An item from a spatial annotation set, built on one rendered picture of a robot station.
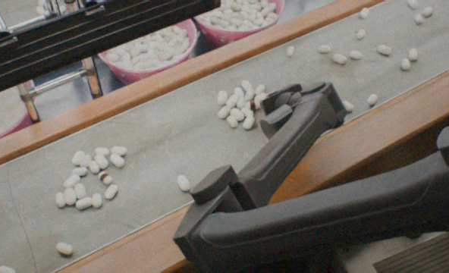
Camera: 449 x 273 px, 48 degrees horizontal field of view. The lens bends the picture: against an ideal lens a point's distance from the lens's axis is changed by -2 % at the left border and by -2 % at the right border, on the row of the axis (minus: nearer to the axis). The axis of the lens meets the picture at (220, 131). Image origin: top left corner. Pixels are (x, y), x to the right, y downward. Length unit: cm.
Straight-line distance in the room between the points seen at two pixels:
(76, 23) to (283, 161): 41
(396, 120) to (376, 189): 74
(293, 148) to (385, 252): 61
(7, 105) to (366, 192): 101
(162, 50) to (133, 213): 50
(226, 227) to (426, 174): 23
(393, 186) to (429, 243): 93
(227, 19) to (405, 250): 77
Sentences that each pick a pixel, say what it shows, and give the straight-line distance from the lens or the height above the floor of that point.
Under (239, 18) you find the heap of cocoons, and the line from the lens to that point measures 147.
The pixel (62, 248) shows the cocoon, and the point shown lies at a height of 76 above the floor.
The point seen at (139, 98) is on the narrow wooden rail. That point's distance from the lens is 121.
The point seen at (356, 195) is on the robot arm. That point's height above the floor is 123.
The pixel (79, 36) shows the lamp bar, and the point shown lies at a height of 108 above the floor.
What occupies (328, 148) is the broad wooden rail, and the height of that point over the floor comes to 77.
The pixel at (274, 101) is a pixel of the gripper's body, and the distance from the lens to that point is 110.
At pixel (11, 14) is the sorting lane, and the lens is 160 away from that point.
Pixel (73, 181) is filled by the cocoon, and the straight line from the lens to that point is 110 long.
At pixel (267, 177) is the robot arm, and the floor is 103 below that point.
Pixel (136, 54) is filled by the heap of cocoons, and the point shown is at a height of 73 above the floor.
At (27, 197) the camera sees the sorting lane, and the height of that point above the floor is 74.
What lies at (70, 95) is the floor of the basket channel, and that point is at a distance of 139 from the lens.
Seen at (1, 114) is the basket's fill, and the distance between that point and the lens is 132.
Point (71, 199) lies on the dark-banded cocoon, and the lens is 107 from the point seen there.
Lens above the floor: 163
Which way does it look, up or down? 50 degrees down
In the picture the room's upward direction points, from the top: 1 degrees counter-clockwise
